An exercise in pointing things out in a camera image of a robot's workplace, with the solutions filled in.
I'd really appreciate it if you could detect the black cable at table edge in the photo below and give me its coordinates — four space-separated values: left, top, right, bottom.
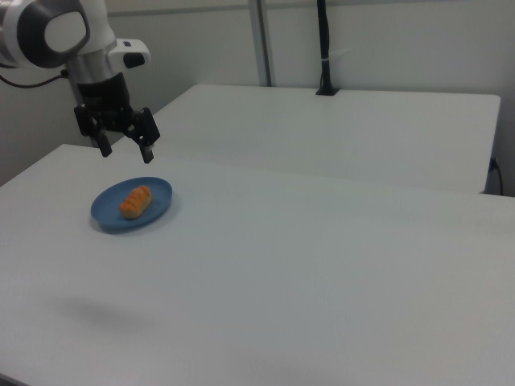
488 157 505 196

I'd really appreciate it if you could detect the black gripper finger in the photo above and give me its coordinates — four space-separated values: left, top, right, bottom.
73 104 113 158
126 106 162 165

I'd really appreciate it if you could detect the white cable tie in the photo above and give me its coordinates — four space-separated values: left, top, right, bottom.
321 49 353 64

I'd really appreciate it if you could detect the orange bread roll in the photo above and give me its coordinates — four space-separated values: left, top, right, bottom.
118 185 154 220

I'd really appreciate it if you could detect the black pole with clamp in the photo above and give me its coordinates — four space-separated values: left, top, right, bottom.
315 0 340 97

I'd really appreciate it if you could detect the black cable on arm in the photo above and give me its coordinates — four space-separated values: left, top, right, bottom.
0 68 68 88

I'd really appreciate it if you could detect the blue round plate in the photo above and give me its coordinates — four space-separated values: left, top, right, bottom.
90 176 174 234

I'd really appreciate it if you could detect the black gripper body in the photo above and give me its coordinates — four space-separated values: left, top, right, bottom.
76 74 134 133

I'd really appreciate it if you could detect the wide grey wall post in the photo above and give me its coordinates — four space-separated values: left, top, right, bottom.
248 0 278 88

